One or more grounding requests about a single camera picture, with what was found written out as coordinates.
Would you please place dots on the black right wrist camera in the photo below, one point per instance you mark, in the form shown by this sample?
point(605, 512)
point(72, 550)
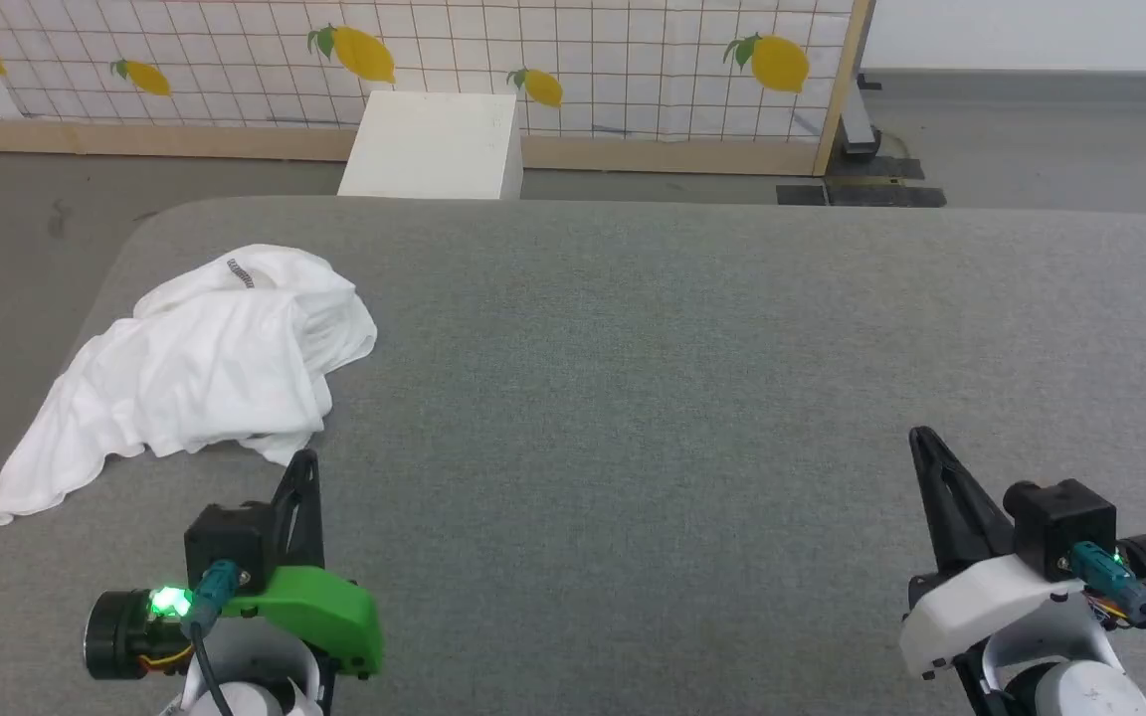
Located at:
point(1065, 527)

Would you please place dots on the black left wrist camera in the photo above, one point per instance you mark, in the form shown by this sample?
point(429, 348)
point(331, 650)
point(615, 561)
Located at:
point(230, 542)

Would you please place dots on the lemon print partition with wooden frame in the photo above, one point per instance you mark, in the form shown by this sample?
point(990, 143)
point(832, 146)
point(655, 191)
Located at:
point(613, 60)

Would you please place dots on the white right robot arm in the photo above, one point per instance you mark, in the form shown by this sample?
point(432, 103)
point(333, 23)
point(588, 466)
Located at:
point(1080, 686)

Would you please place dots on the white box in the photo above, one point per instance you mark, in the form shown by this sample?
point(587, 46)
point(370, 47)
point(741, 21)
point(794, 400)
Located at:
point(434, 144)

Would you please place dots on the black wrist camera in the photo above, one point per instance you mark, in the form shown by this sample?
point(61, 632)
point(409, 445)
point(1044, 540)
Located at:
point(230, 542)
point(1065, 527)

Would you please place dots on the black floor mat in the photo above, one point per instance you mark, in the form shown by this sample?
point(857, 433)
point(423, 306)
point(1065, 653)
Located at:
point(871, 189)

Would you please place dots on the white t-shirt with grey stitching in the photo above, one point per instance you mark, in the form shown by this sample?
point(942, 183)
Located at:
point(205, 368)

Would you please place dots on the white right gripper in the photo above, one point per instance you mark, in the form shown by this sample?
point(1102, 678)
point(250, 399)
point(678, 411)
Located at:
point(991, 607)

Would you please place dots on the grey metal partition foot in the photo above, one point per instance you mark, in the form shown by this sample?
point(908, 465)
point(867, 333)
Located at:
point(857, 124)

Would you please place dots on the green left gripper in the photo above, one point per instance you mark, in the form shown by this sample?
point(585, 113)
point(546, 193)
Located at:
point(324, 612)

